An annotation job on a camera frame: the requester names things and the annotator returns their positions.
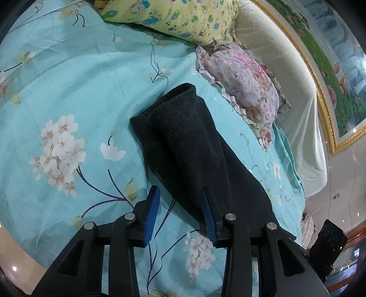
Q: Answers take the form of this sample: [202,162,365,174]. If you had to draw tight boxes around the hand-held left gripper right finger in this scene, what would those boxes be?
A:
[200,187,332,297]

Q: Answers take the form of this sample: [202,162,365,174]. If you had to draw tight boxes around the gold framed landscape painting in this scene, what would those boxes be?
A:
[252,0,366,155]

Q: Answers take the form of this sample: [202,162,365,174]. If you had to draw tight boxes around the black pants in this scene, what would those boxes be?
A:
[130,83,296,243]

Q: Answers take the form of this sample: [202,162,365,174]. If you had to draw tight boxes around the cream striped headboard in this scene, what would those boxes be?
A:
[234,0,328,197]

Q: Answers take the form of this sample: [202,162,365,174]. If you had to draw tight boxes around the teal floral bedsheet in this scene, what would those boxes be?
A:
[0,0,306,297]

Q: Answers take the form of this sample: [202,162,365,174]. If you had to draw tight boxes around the yellow cartoon print pillow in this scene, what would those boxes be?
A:
[94,0,241,48]

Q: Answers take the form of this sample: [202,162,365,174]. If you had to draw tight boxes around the plaid cloth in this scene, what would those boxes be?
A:
[300,213,316,249]

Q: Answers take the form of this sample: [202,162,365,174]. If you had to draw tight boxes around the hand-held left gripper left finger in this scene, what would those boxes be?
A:
[30,186,161,297]

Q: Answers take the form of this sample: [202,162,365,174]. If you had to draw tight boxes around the pink floral ruffled pillow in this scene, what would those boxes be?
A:
[196,40,291,150]

